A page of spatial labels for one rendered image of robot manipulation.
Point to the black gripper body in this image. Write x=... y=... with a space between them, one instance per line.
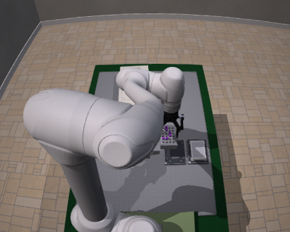
x=171 y=116

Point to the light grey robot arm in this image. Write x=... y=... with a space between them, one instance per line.
x=67 y=122

